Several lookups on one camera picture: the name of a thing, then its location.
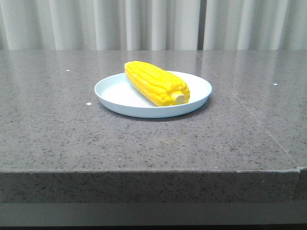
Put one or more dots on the yellow corn cob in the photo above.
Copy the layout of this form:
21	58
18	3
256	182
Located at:
161	87

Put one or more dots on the light blue round plate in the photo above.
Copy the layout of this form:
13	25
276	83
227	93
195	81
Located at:
117	94

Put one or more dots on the white pleated curtain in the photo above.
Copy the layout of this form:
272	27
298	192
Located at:
153	24

